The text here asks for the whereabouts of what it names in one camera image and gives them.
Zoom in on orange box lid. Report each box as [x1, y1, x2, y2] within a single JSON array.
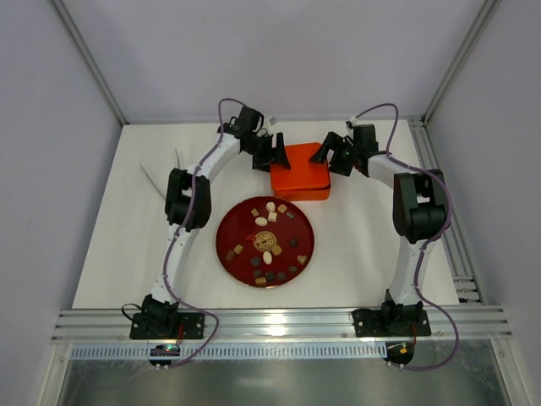
[[270, 142, 331, 196]]

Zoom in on orange chocolate box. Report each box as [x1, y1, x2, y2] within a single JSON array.
[[272, 184, 331, 201]]

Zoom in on metal tongs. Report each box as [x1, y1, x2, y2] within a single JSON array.
[[139, 148, 181, 200]]

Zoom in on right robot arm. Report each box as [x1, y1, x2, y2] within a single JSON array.
[[309, 123, 451, 337]]

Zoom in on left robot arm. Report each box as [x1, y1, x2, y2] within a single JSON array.
[[130, 99, 291, 339]]

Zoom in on white faceted chocolate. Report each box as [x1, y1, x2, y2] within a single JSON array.
[[265, 201, 276, 212]]

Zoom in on tan fluted cup chocolate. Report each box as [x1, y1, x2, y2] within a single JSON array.
[[270, 245, 282, 256]]

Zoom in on white oval swirl chocolate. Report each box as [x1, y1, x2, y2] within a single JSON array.
[[262, 251, 272, 265]]

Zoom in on round red plate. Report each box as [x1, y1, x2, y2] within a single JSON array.
[[215, 196, 315, 288]]

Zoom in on right controller board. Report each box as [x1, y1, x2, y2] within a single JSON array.
[[385, 342, 415, 366]]

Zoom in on controller board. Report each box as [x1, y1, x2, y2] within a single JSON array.
[[150, 344, 180, 357], [385, 342, 415, 366]]

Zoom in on left controller board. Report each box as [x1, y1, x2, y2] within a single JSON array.
[[150, 344, 180, 357]]

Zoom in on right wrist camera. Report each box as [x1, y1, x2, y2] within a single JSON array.
[[345, 116, 361, 129]]

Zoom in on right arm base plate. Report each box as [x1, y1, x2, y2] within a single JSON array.
[[352, 309, 432, 337]]

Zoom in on right side aluminium rail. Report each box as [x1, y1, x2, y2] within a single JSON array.
[[407, 118, 487, 305]]

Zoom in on aluminium rail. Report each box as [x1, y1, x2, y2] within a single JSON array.
[[407, 118, 487, 305], [51, 304, 512, 343]]

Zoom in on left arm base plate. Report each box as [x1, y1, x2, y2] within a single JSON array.
[[129, 311, 205, 340]]

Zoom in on slotted cable duct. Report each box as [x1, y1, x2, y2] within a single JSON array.
[[69, 342, 386, 362]]

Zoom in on right corner frame post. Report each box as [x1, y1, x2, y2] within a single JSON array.
[[421, 0, 501, 125]]

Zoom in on corner frame post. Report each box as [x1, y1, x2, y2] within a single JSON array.
[[49, 0, 128, 126], [421, 0, 501, 125]]

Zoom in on aluminium front rail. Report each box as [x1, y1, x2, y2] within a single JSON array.
[[51, 304, 512, 343]]

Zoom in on left corner frame post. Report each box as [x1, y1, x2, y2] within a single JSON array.
[[49, 0, 128, 126]]

